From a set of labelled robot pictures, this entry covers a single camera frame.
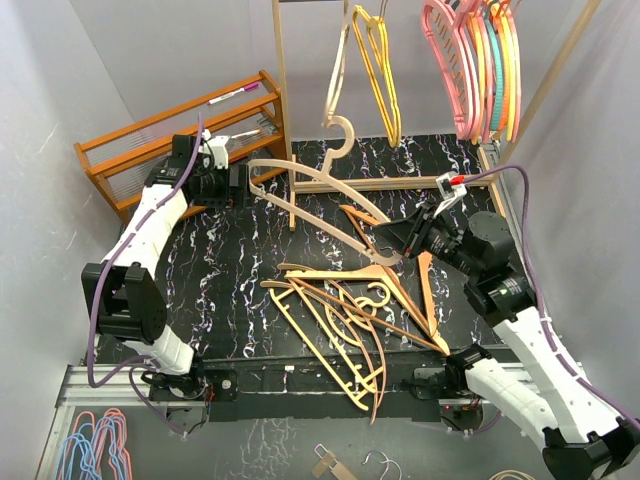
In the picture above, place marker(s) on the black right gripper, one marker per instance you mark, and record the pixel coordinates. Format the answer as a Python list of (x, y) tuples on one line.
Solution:
[(401, 234)]

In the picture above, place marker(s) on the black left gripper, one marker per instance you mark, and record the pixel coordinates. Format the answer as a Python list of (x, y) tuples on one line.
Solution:
[(237, 196)]

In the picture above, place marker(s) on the beige hanger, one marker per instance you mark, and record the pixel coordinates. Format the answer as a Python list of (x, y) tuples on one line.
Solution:
[(325, 179), (337, 75)]

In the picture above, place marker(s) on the cream thin plastic hanger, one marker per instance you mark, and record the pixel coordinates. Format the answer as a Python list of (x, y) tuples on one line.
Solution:
[(325, 340)]

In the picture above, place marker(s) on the thick pink plastic hanger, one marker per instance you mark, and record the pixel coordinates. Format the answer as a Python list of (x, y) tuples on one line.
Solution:
[(466, 79)]

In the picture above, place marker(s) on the teal wire hanger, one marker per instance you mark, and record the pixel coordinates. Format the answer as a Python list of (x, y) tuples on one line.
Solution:
[(498, 108)]

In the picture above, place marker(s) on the yellow metal hanger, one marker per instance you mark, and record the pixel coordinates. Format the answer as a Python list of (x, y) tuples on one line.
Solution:
[(516, 91)]

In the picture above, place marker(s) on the orange plastic hanger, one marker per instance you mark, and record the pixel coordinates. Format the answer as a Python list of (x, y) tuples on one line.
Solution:
[(509, 64)]

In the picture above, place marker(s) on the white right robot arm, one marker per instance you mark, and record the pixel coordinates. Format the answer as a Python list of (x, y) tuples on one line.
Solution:
[(578, 432)]

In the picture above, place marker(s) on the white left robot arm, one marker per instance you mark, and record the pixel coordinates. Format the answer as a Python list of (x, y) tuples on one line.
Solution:
[(122, 297)]

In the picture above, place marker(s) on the green capped marker pen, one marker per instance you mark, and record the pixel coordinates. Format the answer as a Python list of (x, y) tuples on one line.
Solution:
[(246, 134)]

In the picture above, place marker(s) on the orange wooden shelf rack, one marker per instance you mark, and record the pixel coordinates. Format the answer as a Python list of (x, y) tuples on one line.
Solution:
[(117, 163)]

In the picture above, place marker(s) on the purple capped marker pen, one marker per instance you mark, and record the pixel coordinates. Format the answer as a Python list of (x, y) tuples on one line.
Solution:
[(246, 88)]

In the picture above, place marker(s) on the light wooden clothes rack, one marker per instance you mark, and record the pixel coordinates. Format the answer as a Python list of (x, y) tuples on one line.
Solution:
[(301, 184)]

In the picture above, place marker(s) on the wooden clip hanger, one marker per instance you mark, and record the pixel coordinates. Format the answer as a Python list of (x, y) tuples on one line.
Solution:
[(328, 462)]

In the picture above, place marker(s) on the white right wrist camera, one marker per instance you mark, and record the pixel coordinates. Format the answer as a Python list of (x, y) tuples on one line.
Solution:
[(452, 189)]

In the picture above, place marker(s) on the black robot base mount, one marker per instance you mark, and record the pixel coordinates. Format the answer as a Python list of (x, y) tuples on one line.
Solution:
[(304, 387)]

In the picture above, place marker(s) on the blue and pink wire hangers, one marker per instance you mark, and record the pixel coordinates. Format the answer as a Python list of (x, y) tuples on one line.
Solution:
[(95, 447)]

